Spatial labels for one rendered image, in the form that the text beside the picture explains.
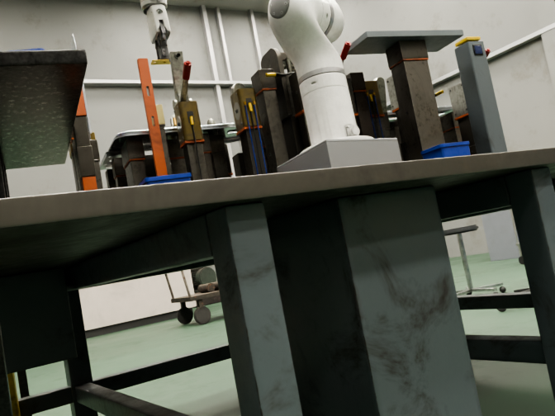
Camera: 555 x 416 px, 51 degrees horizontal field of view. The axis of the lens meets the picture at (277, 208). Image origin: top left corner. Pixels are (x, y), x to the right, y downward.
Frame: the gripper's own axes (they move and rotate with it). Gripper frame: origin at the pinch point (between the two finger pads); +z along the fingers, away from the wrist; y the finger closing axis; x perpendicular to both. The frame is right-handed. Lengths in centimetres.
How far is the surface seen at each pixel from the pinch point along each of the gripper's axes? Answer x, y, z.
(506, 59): -678, 475, -168
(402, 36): -63, -40, 13
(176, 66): 1.4, -16.9, 10.6
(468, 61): -91, -36, 20
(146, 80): 10.7, -16.3, 14.3
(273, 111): -23.4, -24.8, 28.9
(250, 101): -17.3, -23.3, 24.7
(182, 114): 2.9, -20.0, 26.2
